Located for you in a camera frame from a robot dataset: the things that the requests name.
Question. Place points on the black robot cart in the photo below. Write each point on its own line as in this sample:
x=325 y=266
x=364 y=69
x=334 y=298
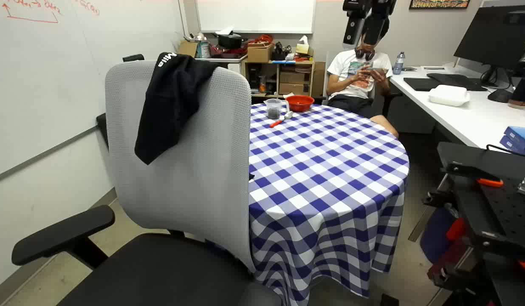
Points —
x=488 y=193

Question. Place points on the seated person white t-shirt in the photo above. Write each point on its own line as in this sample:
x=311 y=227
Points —
x=356 y=77

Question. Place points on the cardboard box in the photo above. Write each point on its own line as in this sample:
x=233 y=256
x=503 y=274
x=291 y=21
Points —
x=259 y=53

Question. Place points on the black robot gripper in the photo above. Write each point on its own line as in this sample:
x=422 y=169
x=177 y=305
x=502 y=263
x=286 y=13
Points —
x=368 y=19

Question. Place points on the black shirt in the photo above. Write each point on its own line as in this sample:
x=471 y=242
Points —
x=170 y=101

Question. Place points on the blue box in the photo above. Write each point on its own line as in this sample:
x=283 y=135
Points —
x=514 y=138

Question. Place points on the white desk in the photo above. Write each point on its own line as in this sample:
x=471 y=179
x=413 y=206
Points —
x=478 y=123

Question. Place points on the white folded cloth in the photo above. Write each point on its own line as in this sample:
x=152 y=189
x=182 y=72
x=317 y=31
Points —
x=449 y=96

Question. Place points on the framed wall picture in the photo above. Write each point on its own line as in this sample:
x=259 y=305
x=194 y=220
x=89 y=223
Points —
x=437 y=4

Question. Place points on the black pot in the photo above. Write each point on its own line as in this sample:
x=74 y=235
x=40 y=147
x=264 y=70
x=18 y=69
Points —
x=230 y=42

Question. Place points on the red bowl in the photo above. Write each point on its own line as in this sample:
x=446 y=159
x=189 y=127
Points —
x=300 y=103

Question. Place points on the wall whiteboard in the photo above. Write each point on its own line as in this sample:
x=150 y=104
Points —
x=257 y=16

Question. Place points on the clear water bottle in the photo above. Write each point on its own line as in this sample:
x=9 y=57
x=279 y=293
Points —
x=400 y=64

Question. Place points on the blue white checkered tablecloth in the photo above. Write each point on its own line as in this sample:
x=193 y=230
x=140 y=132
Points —
x=325 y=201

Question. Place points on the clear glass mug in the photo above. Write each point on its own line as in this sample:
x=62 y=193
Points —
x=276 y=108

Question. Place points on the black computer monitor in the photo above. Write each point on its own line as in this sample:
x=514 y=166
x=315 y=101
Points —
x=495 y=36

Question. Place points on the black keyboard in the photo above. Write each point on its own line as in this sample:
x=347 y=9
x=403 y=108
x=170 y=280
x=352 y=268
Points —
x=458 y=81

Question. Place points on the wooden shelf unit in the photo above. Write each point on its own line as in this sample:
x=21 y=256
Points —
x=276 y=79

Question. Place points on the grey mesh office chair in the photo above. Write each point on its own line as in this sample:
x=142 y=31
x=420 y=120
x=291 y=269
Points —
x=193 y=201

